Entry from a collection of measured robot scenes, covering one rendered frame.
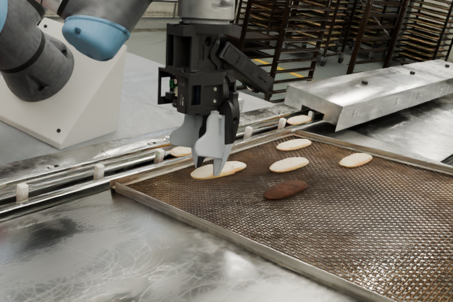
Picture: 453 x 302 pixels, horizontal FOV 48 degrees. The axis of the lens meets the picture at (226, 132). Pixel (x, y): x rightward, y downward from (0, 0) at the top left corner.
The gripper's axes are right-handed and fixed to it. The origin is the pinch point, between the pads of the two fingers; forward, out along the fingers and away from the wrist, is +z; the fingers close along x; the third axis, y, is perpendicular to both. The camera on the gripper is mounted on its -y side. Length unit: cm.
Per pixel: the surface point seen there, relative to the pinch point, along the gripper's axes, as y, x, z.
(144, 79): -38, -78, 3
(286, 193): -10.1, 6.2, 5.0
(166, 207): 8.1, 0.5, 4.9
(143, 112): -22, -54, 6
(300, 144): -32.4, -10.5, 5.0
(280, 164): -18.9, -3.3, 4.8
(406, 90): -106, -29, 3
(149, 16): -328, -526, 10
